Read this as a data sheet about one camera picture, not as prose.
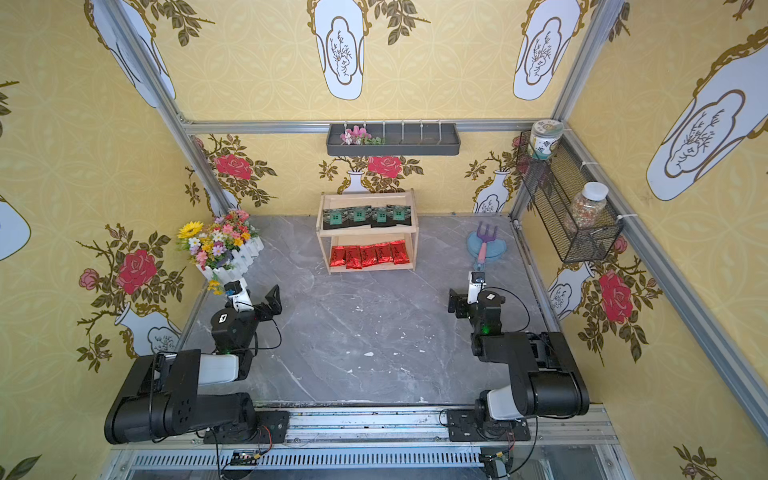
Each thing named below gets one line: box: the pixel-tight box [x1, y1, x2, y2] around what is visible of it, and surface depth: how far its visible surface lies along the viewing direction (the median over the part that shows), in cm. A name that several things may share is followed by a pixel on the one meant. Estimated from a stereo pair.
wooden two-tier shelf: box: [316, 188, 419, 275], surface depth 102 cm
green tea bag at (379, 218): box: [370, 207, 397, 228], surface depth 94 cm
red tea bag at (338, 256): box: [330, 246, 346, 267], surface depth 106 cm
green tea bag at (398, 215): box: [386, 204, 412, 227], surface depth 94 cm
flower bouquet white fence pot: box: [177, 209, 264, 295], surface depth 95 cm
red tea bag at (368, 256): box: [360, 246, 378, 267], surface depth 106 cm
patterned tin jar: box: [529, 119, 565, 160], surface depth 87 cm
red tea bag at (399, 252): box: [390, 239, 411, 265], surface depth 108 cm
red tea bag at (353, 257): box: [344, 245, 362, 269], surface depth 105 cm
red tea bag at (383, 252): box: [375, 243, 391, 264], surface depth 108 cm
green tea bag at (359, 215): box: [347, 205, 372, 227], surface depth 94 cm
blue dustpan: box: [467, 231, 507, 271], surface depth 112 cm
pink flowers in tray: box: [340, 125, 382, 145], surface depth 89 cm
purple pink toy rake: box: [476, 221, 498, 267], surface depth 115 cm
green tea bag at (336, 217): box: [330, 210, 343, 225], surface depth 94 cm
